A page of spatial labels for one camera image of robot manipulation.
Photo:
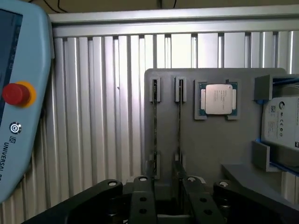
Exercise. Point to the silver hard disk with label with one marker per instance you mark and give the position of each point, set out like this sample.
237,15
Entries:
283,126

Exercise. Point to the aluminium frame rail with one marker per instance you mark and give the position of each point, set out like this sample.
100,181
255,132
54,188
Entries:
163,23

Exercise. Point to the red emergency stop button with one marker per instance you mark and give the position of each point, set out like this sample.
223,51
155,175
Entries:
16,93

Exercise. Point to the blue disk caddy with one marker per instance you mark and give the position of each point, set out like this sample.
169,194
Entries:
286,79

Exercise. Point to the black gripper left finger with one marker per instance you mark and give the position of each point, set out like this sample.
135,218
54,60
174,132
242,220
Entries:
142,200

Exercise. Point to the silver CPU on green board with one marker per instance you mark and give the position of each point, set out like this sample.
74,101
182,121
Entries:
219,99

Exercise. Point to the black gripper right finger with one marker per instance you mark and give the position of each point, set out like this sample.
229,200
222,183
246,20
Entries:
198,200

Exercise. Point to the light blue teach pendant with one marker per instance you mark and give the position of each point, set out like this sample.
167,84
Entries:
28,58

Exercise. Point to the grey parts rack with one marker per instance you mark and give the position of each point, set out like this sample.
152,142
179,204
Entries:
210,140

